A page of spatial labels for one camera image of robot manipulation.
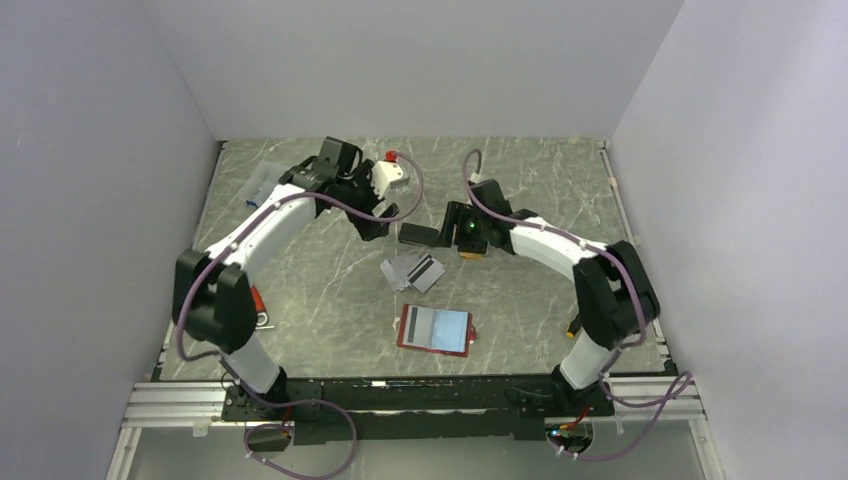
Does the black card holder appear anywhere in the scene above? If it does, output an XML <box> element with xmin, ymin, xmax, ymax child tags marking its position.
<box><xmin>397</xmin><ymin>223</ymin><xmax>440</xmax><ymax>247</ymax></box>

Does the single white stripe card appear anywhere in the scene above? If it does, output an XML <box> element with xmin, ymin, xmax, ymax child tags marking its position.
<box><xmin>400</xmin><ymin>305</ymin><xmax>435</xmax><ymax>348</ymax></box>

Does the orange card stack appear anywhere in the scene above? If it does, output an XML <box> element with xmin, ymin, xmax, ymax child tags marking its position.
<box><xmin>458</xmin><ymin>250</ymin><xmax>486</xmax><ymax>260</ymax></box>

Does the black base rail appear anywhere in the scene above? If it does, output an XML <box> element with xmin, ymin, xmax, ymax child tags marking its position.
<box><xmin>222</xmin><ymin>374</ymin><xmax>615</xmax><ymax>445</ymax></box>

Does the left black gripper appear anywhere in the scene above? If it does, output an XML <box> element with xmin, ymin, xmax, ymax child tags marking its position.
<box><xmin>338</xmin><ymin>161</ymin><xmax>400</xmax><ymax>241</ymax></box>

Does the red leather wallet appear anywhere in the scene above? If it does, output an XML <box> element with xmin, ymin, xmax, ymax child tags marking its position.
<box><xmin>396</xmin><ymin>304</ymin><xmax>477</xmax><ymax>358</ymax></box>

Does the aluminium frame rail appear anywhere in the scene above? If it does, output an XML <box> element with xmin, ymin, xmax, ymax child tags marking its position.
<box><xmin>107</xmin><ymin>375</ymin><xmax>726</xmax><ymax>479</ymax></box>

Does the red utility knife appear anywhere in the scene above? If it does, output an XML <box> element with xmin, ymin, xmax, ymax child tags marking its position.
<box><xmin>251</xmin><ymin>285</ymin><xmax>273</xmax><ymax>330</ymax></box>

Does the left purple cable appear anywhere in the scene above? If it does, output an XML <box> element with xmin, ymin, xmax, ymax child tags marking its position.
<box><xmin>173</xmin><ymin>153</ymin><xmax>427</xmax><ymax>480</ymax></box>

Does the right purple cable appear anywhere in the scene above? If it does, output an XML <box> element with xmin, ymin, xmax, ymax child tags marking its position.
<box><xmin>461</xmin><ymin>148</ymin><xmax>694</xmax><ymax>463</ymax></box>

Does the clear plastic organizer box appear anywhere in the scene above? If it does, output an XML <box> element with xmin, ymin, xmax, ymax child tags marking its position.
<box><xmin>237</xmin><ymin>161</ymin><xmax>290</xmax><ymax>208</ymax></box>

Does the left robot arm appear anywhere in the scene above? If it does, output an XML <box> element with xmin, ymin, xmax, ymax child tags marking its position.
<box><xmin>172</xmin><ymin>137</ymin><xmax>405</xmax><ymax>420</ymax></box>

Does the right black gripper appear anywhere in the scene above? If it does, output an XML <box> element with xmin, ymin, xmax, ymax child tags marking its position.
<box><xmin>435</xmin><ymin>201</ymin><xmax>489</xmax><ymax>254</ymax></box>

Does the purple cable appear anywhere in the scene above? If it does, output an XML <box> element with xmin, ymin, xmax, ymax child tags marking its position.
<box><xmin>173</xmin><ymin>153</ymin><xmax>427</xmax><ymax>480</ymax></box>
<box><xmin>461</xmin><ymin>148</ymin><xmax>694</xmax><ymax>463</ymax></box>

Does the yellow black screwdriver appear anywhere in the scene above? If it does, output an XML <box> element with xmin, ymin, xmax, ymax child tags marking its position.
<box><xmin>566</xmin><ymin>315</ymin><xmax>582</xmax><ymax>339</ymax></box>

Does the white magnetic stripe card stack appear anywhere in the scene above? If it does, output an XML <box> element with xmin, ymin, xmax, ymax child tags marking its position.
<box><xmin>380</xmin><ymin>254</ymin><xmax>445</xmax><ymax>293</ymax></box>

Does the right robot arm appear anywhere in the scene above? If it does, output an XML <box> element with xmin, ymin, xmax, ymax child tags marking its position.
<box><xmin>436</xmin><ymin>179</ymin><xmax>661</xmax><ymax>415</ymax></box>

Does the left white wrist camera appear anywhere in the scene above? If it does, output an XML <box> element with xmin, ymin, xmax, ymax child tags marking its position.
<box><xmin>371</xmin><ymin>150</ymin><xmax>409</xmax><ymax>197</ymax></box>

